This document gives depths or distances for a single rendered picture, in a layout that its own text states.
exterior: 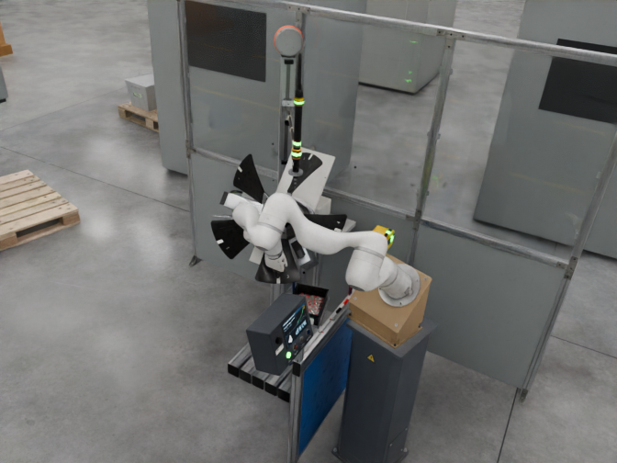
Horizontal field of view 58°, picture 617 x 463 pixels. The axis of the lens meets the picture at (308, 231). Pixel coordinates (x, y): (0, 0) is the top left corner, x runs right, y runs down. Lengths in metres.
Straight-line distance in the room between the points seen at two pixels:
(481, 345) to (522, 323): 0.32
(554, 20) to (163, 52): 3.27
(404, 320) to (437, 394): 1.28
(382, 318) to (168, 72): 3.65
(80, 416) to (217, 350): 0.89
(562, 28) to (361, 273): 3.15
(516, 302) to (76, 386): 2.62
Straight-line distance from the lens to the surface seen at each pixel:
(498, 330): 3.54
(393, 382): 2.61
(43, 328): 4.16
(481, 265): 3.32
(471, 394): 3.70
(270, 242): 2.03
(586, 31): 4.78
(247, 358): 3.57
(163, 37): 5.41
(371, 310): 2.48
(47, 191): 5.52
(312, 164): 2.77
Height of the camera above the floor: 2.61
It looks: 32 degrees down
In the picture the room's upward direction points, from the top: 4 degrees clockwise
